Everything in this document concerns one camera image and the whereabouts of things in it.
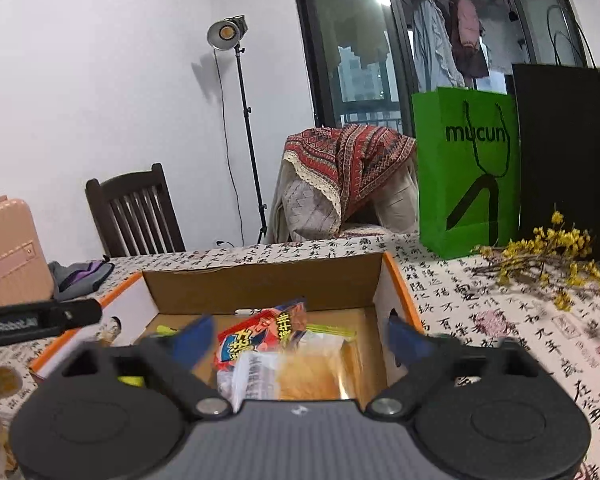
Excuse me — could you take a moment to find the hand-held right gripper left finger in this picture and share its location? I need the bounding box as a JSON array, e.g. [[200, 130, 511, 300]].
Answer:
[[60, 315, 231, 421]]

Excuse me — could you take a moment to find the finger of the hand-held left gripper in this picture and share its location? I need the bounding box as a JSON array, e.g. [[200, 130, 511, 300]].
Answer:
[[37, 299, 104, 336]]

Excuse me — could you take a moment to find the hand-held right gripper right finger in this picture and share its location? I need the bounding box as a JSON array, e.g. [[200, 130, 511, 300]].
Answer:
[[365, 312, 541, 421]]

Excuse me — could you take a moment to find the large red snack bag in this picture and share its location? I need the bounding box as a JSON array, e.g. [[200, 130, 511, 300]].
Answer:
[[216, 299, 309, 378]]

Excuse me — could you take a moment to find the orange cardboard box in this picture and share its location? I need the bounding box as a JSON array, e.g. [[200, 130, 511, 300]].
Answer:
[[29, 251, 426, 411]]

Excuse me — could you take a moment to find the clear bag of bread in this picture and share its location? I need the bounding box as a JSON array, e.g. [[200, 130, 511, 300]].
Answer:
[[230, 332, 358, 402]]

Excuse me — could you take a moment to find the person's left hand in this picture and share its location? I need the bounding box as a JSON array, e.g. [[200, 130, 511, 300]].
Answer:
[[0, 365, 23, 408]]

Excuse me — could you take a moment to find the grey purple pouch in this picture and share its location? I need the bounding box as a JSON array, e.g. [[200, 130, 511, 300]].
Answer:
[[47, 257, 116, 302]]

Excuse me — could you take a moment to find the pink hard suitcase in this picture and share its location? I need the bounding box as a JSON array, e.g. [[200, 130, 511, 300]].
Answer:
[[0, 197, 56, 308]]

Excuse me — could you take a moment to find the calligraphy print tablecloth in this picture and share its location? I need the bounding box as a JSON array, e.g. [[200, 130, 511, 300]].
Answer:
[[0, 237, 600, 480]]

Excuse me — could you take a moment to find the dark wooden chair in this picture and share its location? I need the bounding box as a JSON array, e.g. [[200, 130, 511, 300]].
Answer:
[[85, 162, 187, 258]]

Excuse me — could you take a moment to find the green paper bag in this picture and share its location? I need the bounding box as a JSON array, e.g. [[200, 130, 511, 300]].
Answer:
[[411, 86, 523, 261]]

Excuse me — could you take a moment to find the beige knitted garment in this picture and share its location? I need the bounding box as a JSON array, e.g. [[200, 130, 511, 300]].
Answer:
[[267, 160, 421, 245]]

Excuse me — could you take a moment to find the yellow dried flower sprig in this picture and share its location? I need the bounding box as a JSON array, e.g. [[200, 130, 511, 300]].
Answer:
[[472, 210, 600, 311]]

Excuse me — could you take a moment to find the red patterned cloth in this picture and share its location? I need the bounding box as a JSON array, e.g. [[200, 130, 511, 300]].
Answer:
[[282, 124, 418, 231]]

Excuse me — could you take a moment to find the black paper bag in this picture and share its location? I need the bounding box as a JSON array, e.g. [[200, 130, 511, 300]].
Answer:
[[511, 5, 600, 268]]

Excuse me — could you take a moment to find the light grey hanging garment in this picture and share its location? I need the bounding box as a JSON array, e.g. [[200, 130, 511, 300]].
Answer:
[[411, 0, 467, 93]]

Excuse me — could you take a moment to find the white hanging garment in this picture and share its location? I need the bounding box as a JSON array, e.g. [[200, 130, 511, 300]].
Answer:
[[485, 25, 523, 73]]

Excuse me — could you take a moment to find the studio light on stand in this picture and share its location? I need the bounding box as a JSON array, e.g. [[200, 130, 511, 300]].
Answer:
[[206, 17, 270, 246]]

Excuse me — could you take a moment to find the maroon pink hanging garment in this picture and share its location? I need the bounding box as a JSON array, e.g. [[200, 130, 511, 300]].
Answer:
[[447, 0, 491, 78]]

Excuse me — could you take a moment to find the black framed glass door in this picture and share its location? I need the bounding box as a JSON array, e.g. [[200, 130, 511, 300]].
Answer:
[[290, 0, 596, 133]]

